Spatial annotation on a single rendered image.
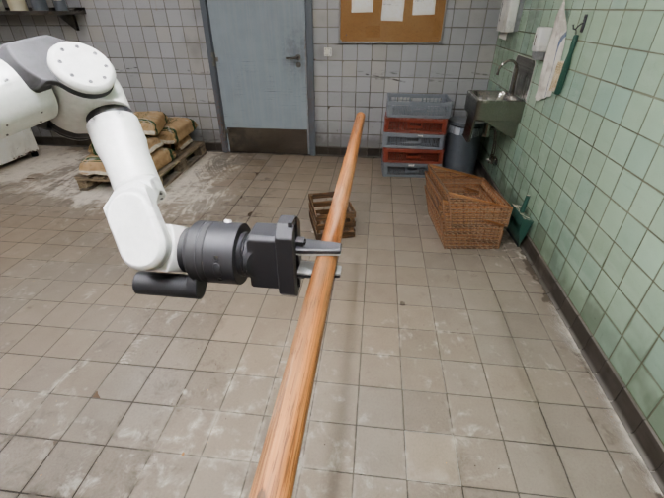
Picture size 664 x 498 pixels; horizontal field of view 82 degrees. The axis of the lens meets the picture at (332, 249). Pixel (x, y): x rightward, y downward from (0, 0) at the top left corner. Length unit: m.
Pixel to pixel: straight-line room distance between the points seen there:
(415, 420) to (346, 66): 3.58
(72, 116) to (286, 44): 3.91
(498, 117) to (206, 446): 2.99
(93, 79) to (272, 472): 0.53
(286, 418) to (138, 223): 0.34
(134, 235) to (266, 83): 4.11
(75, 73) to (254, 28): 3.98
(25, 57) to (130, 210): 0.23
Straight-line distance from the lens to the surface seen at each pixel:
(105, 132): 0.64
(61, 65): 0.65
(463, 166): 4.18
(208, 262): 0.53
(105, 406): 2.08
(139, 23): 5.09
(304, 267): 0.54
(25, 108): 0.65
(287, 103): 4.59
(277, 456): 0.32
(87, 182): 4.37
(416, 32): 4.41
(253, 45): 4.59
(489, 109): 3.42
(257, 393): 1.89
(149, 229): 0.55
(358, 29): 4.40
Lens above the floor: 1.49
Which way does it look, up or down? 32 degrees down
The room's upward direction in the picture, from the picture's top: straight up
